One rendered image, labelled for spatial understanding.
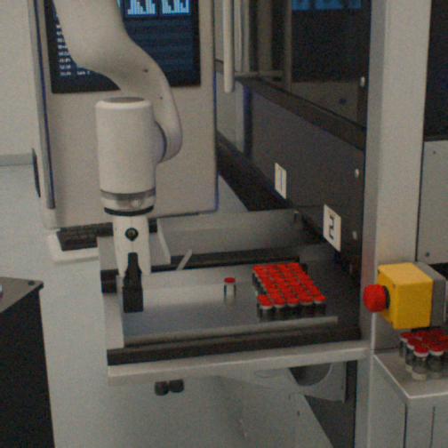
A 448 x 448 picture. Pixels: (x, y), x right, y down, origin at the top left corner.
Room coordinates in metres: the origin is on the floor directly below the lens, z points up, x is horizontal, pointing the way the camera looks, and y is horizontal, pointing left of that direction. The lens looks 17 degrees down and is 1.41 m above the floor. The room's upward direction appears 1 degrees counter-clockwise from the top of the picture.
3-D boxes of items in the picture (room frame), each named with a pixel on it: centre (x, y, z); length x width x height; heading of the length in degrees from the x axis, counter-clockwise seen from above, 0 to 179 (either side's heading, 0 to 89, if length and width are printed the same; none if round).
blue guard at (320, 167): (2.03, -0.06, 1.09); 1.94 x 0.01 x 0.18; 10
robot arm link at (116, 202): (1.07, 0.13, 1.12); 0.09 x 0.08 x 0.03; 10
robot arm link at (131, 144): (1.08, 0.13, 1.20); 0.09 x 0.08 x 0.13; 149
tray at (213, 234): (1.52, -0.05, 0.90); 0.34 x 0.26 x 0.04; 100
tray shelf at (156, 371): (1.34, -0.01, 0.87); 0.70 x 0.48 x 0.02; 10
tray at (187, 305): (1.17, 0.00, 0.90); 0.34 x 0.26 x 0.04; 100
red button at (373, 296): (0.95, -0.22, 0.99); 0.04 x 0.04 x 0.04; 10
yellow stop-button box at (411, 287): (0.96, -0.27, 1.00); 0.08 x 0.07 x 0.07; 100
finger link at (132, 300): (1.06, 0.13, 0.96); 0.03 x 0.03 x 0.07; 10
